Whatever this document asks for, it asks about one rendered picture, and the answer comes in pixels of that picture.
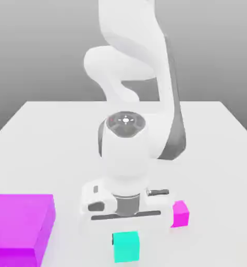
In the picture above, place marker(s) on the small cyan cube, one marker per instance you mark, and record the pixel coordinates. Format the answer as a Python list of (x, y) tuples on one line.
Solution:
[(126, 247)]

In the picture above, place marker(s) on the large magenta box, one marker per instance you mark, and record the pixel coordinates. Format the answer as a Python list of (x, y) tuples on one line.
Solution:
[(19, 225)]

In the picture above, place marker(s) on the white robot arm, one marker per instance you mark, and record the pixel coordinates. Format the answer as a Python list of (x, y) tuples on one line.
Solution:
[(127, 154)]

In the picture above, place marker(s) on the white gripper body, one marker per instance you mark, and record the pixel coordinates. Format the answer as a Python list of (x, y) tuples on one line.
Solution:
[(125, 223)]

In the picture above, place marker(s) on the small magenta cube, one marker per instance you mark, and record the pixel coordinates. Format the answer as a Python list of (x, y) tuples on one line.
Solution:
[(180, 214)]

